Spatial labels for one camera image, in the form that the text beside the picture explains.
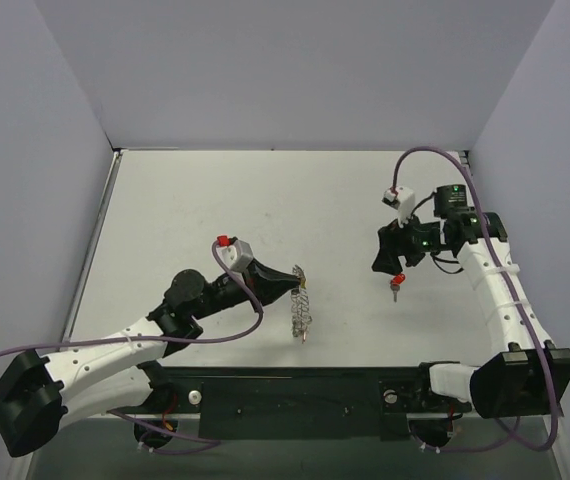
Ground purple cable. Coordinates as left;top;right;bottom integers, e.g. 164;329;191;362
0;242;265;456
393;145;566;455

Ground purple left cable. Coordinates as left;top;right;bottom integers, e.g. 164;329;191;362
0;242;265;456

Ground red tag key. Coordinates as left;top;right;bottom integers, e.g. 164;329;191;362
390;273;406;302

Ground metal disc key organizer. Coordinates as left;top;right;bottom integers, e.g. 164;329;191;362
290;265;313;344

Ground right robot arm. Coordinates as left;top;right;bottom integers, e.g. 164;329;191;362
372;184;570;418

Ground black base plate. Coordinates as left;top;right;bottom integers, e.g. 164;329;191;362
120;367;472;441

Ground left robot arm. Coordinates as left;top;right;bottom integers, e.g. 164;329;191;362
0;260;304;458

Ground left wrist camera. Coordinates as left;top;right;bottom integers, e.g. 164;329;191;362
212;236;254;274

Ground aluminium table edge rail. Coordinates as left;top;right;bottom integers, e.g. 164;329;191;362
458;150;487;233

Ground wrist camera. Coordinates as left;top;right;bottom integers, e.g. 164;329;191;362
382;186;416;228
212;236;254;274

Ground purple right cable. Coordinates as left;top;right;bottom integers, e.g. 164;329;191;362
393;145;566;455

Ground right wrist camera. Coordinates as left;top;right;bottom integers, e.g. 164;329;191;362
382;186;416;228

